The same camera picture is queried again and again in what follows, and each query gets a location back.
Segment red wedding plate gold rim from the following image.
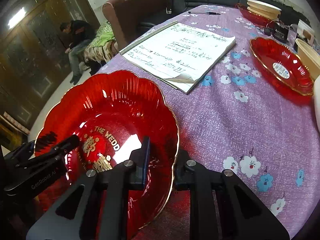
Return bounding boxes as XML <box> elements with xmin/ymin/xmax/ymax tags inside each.
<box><xmin>34</xmin><ymin>70</ymin><xmax>179</xmax><ymax>238</ymax></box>

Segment red plate with label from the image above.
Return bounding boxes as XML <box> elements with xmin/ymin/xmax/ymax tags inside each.
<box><xmin>249</xmin><ymin>37</ymin><xmax>314</xmax><ymax>97</ymax></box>

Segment stack of beige bowls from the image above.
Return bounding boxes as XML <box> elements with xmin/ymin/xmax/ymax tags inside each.
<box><xmin>246</xmin><ymin>0</ymin><xmax>281</xmax><ymax>20</ymax></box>

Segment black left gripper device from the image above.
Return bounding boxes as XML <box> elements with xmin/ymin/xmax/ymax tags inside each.
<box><xmin>1</xmin><ymin>135</ymin><xmax>80</xmax><ymax>199</ymax></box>

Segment purple floral tablecloth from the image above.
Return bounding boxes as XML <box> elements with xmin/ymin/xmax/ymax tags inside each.
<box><xmin>158</xmin><ymin>5</ymin><xmax>319</xmax><ymax>237</ymax></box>

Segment dark wooden cabinet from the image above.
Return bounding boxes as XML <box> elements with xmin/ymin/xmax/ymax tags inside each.
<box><xmin>1</xmin><ymin>0</ymin><xmax>99</xmax><ymax>128</ymax></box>

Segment white paper notepad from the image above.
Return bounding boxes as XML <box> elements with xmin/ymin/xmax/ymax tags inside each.
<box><xmin>120</xmin><ymin>21</ymin><xmax>236</xmax><ymax>94</ymax></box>

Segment beige plastic bowl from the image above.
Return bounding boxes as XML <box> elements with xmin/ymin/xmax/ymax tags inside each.
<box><xmin>295</xmin><ymin>38</ymin><xmax>320</xmax><ymax>80</ymax></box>

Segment seated person dark clothes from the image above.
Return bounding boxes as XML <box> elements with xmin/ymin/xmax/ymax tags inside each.
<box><xmin>60</xmin><ymin>20</ymin><xmax>95</xmax><ymax>85</ymax></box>

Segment black power adapter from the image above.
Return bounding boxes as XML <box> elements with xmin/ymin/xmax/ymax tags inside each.
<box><xmin>264</xmin><ymin>21</ymin><xmax>290</xmax><ymax>43</ymax></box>

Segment red plate under stack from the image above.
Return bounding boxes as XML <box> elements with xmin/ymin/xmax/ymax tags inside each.
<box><xmin>236</xmin><ymin>3</ymin><xmax>278</xmax><ymax>27</ymax></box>

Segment brown armchair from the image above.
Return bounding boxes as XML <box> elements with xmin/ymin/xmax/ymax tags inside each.
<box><xmin>102</xmin><ymin>0</ymin><xmax>171</xmax><ymax>49</ymax></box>

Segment black pen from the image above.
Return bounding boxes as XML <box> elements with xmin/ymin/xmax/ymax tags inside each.
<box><xmin>188</xmin><ymin>11</ymin><xmax>221</xmax><ymax>15</ymax></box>

